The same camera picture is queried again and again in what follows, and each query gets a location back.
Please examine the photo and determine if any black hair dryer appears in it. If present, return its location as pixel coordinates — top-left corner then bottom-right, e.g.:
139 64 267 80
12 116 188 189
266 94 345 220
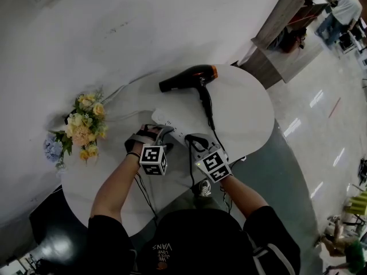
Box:
158 64 219 132

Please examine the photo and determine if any person's right forearm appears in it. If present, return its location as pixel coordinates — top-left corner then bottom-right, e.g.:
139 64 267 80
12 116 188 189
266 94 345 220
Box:
219 174 270 219

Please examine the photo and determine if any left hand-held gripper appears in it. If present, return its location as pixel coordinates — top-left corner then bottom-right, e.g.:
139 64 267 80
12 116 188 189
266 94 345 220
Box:
139 125 175 177

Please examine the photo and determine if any black thin cable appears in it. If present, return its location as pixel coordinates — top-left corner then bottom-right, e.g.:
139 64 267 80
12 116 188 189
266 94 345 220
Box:
220 185 233 213
134 172 159 221

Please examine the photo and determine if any brown bag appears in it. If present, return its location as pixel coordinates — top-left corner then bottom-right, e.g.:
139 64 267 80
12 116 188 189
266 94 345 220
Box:
282 27 308 54

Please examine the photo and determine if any yellow flower bouquet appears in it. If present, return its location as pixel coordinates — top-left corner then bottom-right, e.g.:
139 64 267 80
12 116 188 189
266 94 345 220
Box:
64 89 109 163

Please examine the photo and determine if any blue flower bunch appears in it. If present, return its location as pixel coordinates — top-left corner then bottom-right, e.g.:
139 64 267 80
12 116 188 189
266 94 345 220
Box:
43 133 64 163

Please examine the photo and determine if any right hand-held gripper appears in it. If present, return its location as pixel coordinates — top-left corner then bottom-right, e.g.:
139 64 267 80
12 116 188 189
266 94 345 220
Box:
185 132 233 184

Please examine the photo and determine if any person's left forearm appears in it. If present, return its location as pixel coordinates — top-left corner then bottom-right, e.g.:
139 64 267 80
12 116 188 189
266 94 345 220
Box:
90 152 142 226

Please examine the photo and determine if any person's black t-shirt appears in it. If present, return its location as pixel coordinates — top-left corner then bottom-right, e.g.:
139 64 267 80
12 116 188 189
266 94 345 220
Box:
87 206 302 275

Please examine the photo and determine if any person's olive trouser leg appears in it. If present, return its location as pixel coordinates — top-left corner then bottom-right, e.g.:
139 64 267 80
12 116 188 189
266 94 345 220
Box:
168 195 224 212

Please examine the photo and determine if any green leafy plant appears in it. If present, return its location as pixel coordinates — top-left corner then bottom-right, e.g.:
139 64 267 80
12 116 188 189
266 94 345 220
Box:
348 191 367 215

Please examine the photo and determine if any white power strip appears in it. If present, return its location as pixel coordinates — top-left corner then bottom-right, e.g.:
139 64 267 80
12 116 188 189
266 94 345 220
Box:
151 108 192 143

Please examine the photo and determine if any wooden shelf cabinet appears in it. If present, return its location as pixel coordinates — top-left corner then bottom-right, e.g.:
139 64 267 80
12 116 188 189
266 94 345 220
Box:
237 0 331 90

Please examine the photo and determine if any grey bag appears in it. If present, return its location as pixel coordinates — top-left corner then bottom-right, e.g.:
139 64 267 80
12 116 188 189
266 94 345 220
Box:
270 30 287 52

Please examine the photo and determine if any person's grey sneaker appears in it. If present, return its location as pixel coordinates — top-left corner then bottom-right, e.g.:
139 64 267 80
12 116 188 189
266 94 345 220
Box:
198 179 212 198

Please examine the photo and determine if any person's left hand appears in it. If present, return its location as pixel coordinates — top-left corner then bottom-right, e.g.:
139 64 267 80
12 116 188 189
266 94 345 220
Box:
124 124 161 155

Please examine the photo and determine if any black glossy chair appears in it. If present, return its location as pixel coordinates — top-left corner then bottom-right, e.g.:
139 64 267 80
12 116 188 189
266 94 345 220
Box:
28 184 90 269

